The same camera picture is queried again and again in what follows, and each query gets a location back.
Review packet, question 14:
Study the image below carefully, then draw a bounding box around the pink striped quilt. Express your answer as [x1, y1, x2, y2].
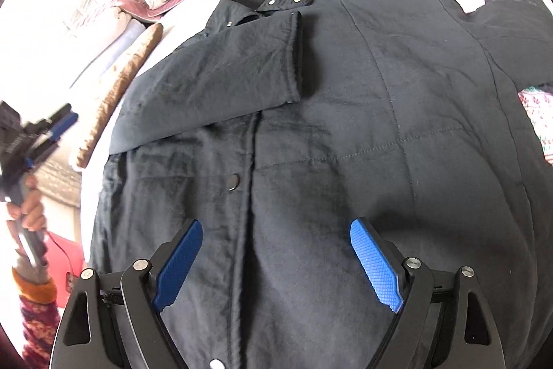
[111, 0, 217, 24]

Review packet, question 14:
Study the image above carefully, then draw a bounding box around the person's left forearm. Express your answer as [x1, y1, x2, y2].
[12, 263, 60, 362]

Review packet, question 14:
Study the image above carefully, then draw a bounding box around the black quilted coat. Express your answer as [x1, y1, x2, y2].
[88, 0, 553, 369]

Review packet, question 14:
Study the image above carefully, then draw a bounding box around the beige textured cloth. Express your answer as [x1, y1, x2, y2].
[32, 155, 84, 209]

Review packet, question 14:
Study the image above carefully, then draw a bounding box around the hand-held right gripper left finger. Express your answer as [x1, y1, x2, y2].
[51, 219, 204, 369]

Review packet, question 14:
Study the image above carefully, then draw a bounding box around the patterned knit blanket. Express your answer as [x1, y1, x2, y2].
[516, 84, 553, 166]

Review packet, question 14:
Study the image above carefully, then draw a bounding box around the brown folded cloth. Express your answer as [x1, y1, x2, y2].
[75, 23, 164, 170]

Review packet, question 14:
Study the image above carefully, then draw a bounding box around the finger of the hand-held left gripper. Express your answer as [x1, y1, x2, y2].
[40, 103, 73, 124]
[47, 113, 81, 144]

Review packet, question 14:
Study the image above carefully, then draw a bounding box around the person's left hand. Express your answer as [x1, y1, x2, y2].
[6, 174, 49, 232]

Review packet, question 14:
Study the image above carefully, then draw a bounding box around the red plastic chair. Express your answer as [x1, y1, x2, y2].
[41, 233, 87, 301]

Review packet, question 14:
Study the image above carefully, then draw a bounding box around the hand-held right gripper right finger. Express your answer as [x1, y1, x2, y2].
[349, 217, 506, 369]

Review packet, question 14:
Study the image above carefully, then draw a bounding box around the lavender folded cloth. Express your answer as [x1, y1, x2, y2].
[99, 21, 150, 78]

